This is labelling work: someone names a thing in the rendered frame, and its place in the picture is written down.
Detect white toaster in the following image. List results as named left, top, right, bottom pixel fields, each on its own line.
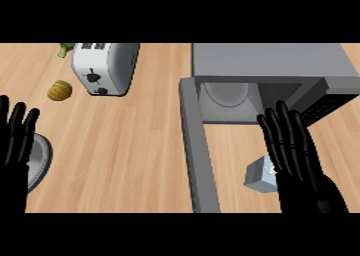
left=71, top=43, right=142, bottom=98

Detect green vegetable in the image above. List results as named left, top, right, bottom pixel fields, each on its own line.
left=56, top=43, right=77, bottom=59

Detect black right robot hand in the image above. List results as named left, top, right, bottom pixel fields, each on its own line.
left=256, top=100, right=352, bottom=214

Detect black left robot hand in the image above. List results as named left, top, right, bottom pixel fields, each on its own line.
left=0, top=94, right=41, bottom=214

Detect grey microwave door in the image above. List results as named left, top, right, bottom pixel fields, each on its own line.
left=179, top=77, right=223, bottom=214

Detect grey round plate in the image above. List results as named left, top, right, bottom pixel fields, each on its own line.
left=25, top=133, right=55, bottom=194

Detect yellow ribbed squash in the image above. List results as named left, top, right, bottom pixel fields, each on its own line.
left=46, top=79, right=74, bottom=102

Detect grey microwave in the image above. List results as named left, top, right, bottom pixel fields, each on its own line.
left=191, top=43, right=360, bottom=128

